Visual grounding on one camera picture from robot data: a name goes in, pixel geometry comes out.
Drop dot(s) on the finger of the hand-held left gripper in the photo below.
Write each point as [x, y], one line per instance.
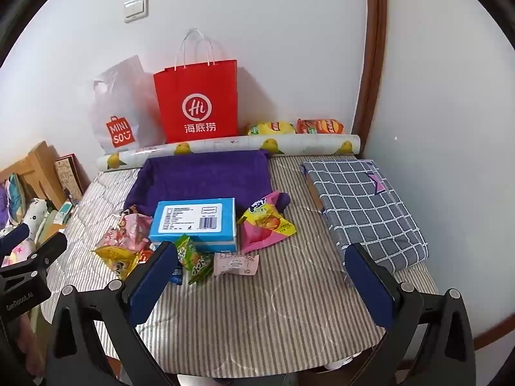
[44, 251]
[12, 239]

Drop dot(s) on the green snack packet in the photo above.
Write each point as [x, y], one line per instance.
[197, 263]

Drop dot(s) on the yellow chip bag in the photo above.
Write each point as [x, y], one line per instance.
[269, 128]

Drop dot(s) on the pink yellow triangular snack packet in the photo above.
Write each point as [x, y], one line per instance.
[261, 225]

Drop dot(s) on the white plastic shopping bag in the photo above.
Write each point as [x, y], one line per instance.
[116, 100]

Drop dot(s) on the red gold snack packet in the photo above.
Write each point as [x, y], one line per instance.
[145, 256]

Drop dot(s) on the wooden door frame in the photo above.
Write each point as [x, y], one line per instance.
[372, 68]

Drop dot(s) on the small pale pink snack packet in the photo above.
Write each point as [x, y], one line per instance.
[235, 263]

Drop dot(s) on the brown patterned book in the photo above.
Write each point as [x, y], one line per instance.
[70, 175]

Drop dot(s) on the pink strawberry snack packet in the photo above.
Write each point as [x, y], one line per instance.
[109, 239]

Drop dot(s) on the fruit print paper roll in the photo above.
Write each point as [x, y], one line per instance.
[305, 142]

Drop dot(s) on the striped mattress cover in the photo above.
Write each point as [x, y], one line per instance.
[261, 309]

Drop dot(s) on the grey checked folded cloth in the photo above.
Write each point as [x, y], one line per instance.
[362, 201]

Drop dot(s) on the orange chip bag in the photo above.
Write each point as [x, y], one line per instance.
[320, 126]

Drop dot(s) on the translucent pink snack packet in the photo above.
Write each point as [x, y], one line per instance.
[136, 229]

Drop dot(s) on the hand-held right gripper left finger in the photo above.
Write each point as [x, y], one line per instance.
[151, 285]

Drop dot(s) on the wooden headboard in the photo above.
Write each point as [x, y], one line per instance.
[34, 169]

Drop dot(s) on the white light switch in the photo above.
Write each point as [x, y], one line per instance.
[135, 9]

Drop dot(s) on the blue cardboard box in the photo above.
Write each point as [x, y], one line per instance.
[193, 217]

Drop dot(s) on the red paper bag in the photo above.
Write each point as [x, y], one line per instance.
[193, 88]

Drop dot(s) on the white star print pillow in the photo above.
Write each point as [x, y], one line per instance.
[34, 219]

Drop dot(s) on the small blue snack packet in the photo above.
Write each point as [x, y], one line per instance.
[178, 276]

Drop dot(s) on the white green tube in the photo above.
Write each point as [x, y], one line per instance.
[64, 213]

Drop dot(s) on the purple towel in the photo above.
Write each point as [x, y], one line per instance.
[201, 177]

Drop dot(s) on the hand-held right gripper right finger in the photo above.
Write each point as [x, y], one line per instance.
[368, 285]

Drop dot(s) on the colourful pillow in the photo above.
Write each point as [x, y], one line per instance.
[15, 201]

